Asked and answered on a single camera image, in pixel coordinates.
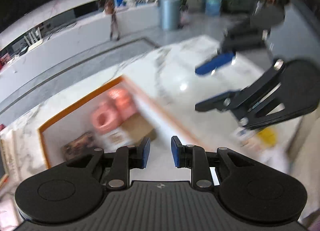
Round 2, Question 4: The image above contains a white wifi router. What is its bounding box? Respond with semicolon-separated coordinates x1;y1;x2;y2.
23;26;44;52

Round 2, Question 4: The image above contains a blue water jug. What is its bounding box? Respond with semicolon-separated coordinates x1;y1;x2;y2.
205;0;222;17

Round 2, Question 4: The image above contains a yellow tape measure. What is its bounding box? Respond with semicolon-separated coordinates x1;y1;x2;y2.
256;127;278;147

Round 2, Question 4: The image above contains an orange storage box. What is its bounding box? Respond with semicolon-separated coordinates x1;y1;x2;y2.
38;76;209;168

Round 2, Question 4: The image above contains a brown patterned tin box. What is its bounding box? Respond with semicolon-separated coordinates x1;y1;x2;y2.
61;132;95;161

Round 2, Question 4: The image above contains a grey blue trash bin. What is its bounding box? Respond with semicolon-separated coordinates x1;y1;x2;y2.
159;0;181;31

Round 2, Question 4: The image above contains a pink cup holder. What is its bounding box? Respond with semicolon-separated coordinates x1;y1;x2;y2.
91;102;123;135

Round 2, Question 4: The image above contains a white milk carton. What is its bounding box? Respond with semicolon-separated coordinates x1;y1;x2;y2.
98;113;157;152

